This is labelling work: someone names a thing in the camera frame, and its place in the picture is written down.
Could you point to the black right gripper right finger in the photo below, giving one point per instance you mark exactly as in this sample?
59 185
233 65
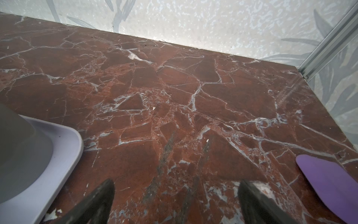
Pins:
257 208

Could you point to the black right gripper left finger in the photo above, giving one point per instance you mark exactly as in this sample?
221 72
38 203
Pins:
93 209

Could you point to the grey ceramic mug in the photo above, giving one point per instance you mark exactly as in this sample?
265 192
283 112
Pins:
25 153

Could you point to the lavender plastic tray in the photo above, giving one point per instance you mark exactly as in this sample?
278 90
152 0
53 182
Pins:
30 206

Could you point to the purple silicone spatula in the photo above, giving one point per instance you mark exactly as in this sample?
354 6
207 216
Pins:
333 185

